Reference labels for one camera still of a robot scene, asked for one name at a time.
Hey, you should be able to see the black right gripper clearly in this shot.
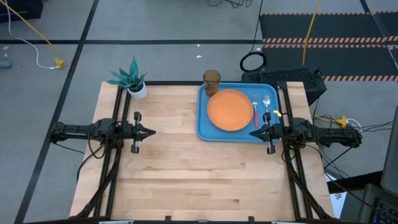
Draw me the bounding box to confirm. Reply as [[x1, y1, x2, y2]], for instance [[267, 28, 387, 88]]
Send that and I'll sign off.
[[249, 112, 285, 156]]

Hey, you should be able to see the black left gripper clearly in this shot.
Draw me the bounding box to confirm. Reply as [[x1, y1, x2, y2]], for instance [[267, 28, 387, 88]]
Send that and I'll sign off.
[[123, 111, 157, 154]]

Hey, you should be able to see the red-handled metal fork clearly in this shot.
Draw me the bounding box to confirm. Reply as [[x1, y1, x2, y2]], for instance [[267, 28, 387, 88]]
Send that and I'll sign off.
[[251, 95, 260, 129]]

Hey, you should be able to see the orange-handled metal spoon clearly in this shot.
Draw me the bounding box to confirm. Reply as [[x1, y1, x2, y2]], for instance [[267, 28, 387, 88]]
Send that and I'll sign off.
[[262, 95, 272, 115]]

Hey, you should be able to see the orange round plate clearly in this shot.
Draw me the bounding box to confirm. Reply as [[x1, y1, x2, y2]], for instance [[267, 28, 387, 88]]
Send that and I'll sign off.
[[206, 89, 254, 132]]

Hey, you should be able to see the amber ribbed plastic cup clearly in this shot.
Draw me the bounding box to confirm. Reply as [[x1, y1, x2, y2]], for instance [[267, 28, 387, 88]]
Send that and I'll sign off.
[[203, 69, 222, 98]]

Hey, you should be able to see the blue plastic tray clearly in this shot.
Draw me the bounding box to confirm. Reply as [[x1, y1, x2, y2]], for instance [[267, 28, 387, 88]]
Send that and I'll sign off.
[[196, 82, 282, 144]]

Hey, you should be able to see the white plant pot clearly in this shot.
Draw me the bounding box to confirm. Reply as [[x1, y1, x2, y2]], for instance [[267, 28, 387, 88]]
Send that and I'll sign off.
[[127, 81, 149, 101]]

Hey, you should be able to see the green artificial plant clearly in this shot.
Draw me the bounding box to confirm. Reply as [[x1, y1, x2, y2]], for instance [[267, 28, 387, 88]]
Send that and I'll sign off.
[[107, 57, 148, 93]]

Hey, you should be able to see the black perforated computer case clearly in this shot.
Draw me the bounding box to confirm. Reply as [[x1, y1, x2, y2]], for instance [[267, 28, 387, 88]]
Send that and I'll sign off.
[[241, 67, 328, 105]]

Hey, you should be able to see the white paper sheet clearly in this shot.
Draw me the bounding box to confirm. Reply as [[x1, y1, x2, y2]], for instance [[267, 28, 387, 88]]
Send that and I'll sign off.
[[325, 172, 348, 218]]

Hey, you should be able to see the black hazard-striped floor mat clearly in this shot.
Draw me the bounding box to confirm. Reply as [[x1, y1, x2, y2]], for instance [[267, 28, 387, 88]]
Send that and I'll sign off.
[[259, 11, 398, 83]]

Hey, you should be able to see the grey monitor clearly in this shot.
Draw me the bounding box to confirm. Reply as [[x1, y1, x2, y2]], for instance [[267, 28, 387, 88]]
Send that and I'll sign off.
[[379, 105, 398, 197]]

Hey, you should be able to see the dark keyboard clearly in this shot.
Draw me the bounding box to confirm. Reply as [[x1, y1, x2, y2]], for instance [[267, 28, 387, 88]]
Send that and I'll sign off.
[[369, 198, 398, 224]]

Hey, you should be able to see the black box on floor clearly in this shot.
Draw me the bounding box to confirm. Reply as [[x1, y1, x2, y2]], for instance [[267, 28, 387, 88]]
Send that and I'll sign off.
[[0, 0, 44, 23]]

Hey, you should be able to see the black aluminium cross rail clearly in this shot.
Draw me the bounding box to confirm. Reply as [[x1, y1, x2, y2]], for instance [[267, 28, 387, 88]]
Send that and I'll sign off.
[[144, 81, 278, 86]]

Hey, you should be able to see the black wrist loop cable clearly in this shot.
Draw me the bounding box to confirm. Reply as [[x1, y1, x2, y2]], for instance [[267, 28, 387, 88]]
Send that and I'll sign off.
[[88, 136, 106, 159]]

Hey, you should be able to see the black aluminium table frame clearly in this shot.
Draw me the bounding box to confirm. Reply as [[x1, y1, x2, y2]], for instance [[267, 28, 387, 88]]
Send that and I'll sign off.
[[275, 81, 334, 220], [73, 82, 132, 219]]

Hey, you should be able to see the black arm base cable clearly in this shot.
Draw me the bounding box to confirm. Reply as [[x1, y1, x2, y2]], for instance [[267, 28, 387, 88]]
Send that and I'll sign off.
[[76, 145, 105, 183]]

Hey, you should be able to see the coiled black cable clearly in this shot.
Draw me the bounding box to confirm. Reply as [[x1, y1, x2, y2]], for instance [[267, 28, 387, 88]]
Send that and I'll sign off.
[[239, 51, 267, 73]]

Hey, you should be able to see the black cable bundle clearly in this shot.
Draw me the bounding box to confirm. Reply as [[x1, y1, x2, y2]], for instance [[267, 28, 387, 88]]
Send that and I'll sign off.
[[310, 120, 395, 187]]

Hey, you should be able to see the yellow plug with white cable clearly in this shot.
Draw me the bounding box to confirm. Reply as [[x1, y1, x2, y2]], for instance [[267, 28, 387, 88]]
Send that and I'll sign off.
[[310, 107, 363, 131]]

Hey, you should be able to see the long black floor cable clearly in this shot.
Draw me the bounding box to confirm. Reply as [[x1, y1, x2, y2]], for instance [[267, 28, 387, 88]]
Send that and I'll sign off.
[[250, 0, 264, 53]]

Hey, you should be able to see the thick yellow floor cable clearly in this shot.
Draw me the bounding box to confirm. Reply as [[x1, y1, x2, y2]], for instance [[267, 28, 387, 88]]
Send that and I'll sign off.
[[301, 0, 323, 67]]

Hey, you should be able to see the tangled black floor cable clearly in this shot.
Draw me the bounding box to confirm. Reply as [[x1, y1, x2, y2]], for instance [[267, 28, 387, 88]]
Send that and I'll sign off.
[[207, 0, 253, 9]]

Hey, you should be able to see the white floor cable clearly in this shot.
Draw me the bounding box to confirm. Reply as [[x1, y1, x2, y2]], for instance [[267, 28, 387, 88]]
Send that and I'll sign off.
[[3, 0, 58, 70]]

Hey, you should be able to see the thin yellow floor cable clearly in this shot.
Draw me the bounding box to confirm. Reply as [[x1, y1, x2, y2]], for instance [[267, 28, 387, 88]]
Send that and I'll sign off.
[[0, 0, 62, 62]]

